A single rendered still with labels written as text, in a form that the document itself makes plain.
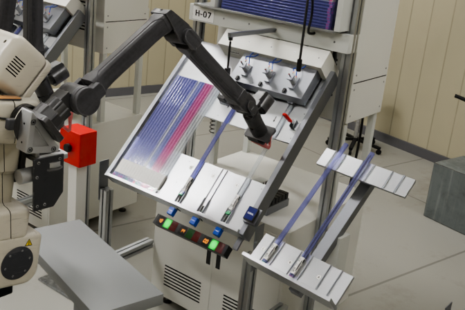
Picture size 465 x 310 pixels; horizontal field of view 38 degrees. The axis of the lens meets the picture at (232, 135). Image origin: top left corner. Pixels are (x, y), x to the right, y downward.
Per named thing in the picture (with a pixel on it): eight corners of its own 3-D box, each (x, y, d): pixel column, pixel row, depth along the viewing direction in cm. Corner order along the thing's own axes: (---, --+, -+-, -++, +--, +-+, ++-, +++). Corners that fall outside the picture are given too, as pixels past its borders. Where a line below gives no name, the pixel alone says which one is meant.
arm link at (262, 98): (228, 102, 229) (245, 106, 223) (247, 77, 233) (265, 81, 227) (243, 124, 237) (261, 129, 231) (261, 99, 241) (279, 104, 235)
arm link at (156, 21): (158, -3, 200) (180, -1, 193) (178, 34, 208) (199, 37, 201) (50, 94, 181) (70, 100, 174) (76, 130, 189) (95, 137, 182)
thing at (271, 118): (295, 150, 246) (290, 143, 242) (164, 107, 283) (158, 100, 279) (334, 79, 256) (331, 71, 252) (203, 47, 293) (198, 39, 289)
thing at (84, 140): (70, 300, 308) (75, 140, 284) (38, 280, 322) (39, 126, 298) (109, 281, 327) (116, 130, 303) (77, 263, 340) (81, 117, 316)
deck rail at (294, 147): (249, 241, 233) (242, 234, 229) (244, 240, 235) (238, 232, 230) (339, 81, 255) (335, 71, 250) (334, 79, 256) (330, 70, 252)
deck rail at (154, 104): (115, 183, 272) (107, 176, 267) (111, 181, 273) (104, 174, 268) (203, 47, 293) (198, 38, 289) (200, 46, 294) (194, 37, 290)
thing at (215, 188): (243, 234, 233) (240, 230, 230) (113, 177, 270) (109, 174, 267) (269, 188, 239) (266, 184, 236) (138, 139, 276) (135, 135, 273)
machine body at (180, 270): (270, 369, 275) (289, 233, 256) (149, 300, 314) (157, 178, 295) (346, 308, 325) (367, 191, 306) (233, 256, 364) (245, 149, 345)
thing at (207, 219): (244, 240, 235) (236, 232, 229) (115, 183, 271) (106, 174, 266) (245, 236, 235) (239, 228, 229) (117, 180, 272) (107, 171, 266)
